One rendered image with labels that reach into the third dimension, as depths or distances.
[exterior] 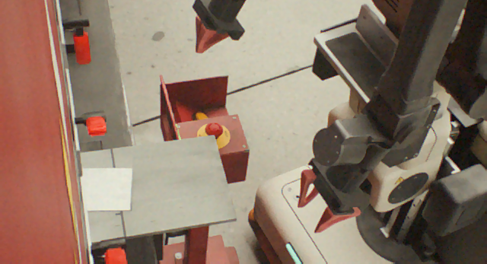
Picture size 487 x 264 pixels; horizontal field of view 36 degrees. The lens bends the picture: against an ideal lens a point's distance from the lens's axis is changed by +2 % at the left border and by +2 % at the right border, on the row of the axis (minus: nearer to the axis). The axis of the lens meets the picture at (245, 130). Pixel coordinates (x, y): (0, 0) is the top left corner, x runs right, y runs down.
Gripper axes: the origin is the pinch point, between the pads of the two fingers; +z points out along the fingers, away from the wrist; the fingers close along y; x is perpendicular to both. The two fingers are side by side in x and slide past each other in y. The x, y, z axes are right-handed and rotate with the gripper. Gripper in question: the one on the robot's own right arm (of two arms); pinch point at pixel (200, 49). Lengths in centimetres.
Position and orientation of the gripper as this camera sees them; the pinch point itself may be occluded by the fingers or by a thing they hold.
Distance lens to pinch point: 149.0
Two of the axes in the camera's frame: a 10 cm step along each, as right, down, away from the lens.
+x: 7.5, 0.0, 6.7
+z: -4.7, 7.0, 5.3
